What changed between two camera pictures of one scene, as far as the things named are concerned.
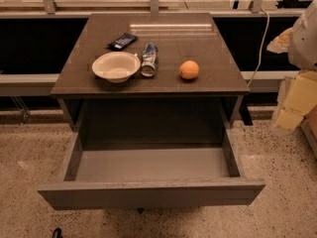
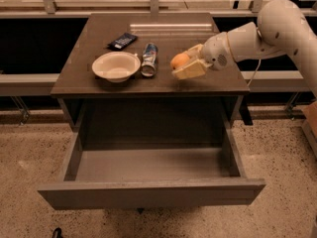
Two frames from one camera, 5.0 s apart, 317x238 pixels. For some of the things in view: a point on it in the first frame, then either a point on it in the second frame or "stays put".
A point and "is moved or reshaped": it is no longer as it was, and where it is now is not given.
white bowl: [117, 66] stays put
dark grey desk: [149, 70] stays put
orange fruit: [189, 69] is moved or reshaped
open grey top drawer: [151, 170] stays put
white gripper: [304, 44] to [215, 53]
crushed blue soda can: [149, 59] stays put
